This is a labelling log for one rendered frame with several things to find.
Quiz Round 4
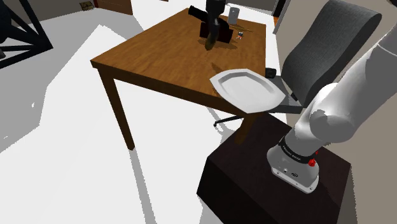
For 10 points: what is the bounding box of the black metal frame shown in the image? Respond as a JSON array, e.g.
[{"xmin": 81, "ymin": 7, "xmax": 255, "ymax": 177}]
[{"xmin": 0, "ymin": 0, "xmax": 54, "ymax": 70}]

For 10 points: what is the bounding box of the grey office chair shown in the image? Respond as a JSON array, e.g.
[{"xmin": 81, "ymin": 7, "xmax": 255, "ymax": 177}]
[{"xmin": 212, "ymin": 0, "xmax": 383, "ymax": 128}]

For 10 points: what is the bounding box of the brown wooden table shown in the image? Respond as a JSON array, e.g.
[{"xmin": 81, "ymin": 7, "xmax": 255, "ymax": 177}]
[{"xmin": 90, "ymin": 7, "xmax": 268, "ymax": 151}]

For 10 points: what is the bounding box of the white oval plate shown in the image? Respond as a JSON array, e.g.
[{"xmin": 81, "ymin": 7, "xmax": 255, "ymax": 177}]
[{"xmin": 209, "ymin": 68, "xmax": 287, "ymax": 115}]

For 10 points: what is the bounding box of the brown wooden cabinet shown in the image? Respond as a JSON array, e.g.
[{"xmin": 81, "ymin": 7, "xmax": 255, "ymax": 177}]
[{"xmin": 93, "ymin": 0, "xmax": 134, "ymax": 17}]

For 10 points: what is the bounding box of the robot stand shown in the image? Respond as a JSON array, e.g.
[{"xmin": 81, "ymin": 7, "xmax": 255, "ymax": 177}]
[{"xmin": 196, "ymin": 113, "xmax": 352, "ymax": 224}]

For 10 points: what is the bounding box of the dark brown box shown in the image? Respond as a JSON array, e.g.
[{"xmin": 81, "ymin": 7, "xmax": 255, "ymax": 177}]
[{"xmin": 199, "ymin": 20, "xmax": 234, "ymax": 44}]

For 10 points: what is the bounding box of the grey cup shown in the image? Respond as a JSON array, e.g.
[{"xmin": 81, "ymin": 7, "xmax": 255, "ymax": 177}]
[{"xmin": 227, "ymin": 6, "xmax": 241, "ymax": 26}]

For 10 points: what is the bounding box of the black cylindrical object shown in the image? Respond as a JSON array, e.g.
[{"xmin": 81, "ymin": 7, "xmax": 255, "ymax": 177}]
[{"xmin": 188, "ymin": 5, "xmax": 232, "ymax": 31}]

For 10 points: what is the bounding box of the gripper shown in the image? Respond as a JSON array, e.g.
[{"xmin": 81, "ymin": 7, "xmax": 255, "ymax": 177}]
[{"xmin": 204, "ymin": 0, "xmax": 228, "ymax": 52}]

